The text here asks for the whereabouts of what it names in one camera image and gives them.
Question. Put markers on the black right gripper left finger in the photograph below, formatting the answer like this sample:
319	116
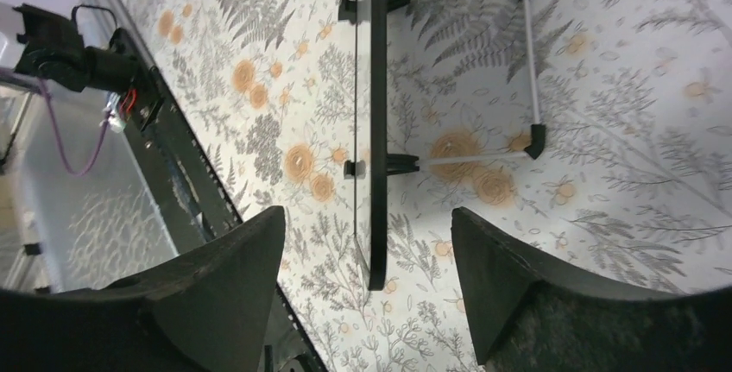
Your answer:
205	310

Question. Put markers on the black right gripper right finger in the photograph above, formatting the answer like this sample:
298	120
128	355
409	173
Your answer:
528	310

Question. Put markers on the white whiteboard black frame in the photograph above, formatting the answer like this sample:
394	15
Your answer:
382	164

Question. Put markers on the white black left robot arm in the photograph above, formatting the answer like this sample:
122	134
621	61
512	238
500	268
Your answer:
45	45

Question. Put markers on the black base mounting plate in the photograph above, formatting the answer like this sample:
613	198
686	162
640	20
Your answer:
194	203

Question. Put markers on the floral table mat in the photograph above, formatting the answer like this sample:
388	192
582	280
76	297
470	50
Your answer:
634	182

